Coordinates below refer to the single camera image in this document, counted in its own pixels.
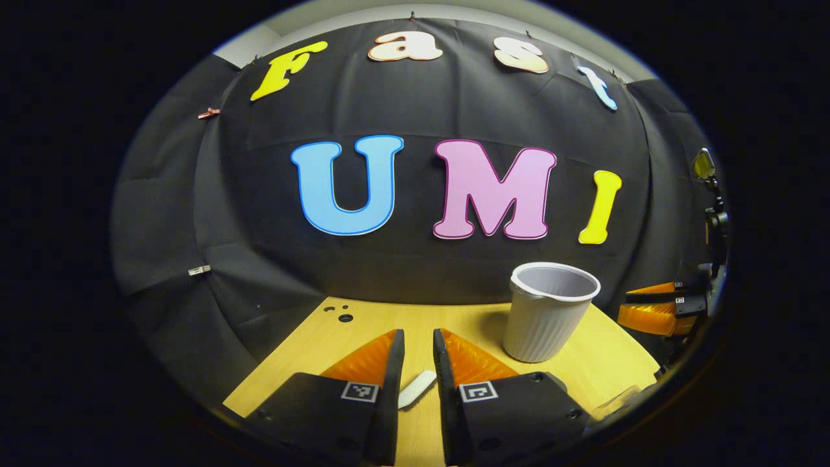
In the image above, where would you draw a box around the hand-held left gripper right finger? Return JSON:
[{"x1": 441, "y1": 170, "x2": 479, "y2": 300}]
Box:
[{"x1": 433, "y1": 328, "x2": 592, "y2": 466}]

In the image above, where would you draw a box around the wooden desktop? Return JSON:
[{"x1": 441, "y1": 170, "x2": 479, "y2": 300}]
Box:
[{"x1": 222, "y1": 296, "x2": 661, "y2": 467}]

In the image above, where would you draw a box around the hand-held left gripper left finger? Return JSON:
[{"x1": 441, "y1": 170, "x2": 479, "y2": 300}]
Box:
[{"x1": 245, "y1": 328, "x2": 406, "y2": 466}]

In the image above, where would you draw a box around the white ribbed garbage bin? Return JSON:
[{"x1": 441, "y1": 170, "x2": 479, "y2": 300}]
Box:
[{"x1": 503, "y1": 261, "x2": 602, "y2": 363}]

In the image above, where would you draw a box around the small white broom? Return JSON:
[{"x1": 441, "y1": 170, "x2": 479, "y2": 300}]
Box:
[{"x1": 397, "y1": 370, "x2": 438, "y2": 410}]

